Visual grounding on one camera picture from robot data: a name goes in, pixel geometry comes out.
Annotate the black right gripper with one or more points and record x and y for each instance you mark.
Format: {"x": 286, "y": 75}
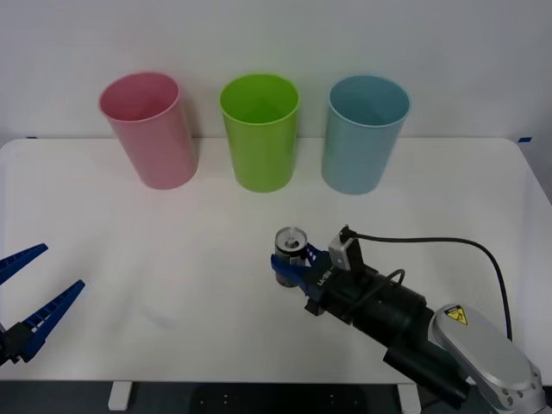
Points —
{"x": 340, "y": 293}

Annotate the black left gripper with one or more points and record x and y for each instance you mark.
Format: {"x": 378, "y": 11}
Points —
{"x": 6, "y": 345}

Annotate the silver and black drink can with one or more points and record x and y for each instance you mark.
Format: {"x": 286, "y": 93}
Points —
{"x": 291, "y": 242}

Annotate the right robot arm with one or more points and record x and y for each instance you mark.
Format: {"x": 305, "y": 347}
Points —
{"x": 457, "y": 345}

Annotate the green plastic bin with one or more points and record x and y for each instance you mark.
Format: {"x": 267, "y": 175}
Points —
{"x": 263, "y": 151}

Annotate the pale blue plastic bin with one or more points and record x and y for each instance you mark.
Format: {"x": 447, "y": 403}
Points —
{"x": 358, "y": 151}

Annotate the white table leg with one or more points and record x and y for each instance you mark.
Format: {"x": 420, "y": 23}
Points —
{"x": 119, "y": 396}
{"x": 409, "y": 399}

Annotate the pink plastic bin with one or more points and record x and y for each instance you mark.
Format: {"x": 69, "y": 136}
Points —
{"x": 159, "y": 146}

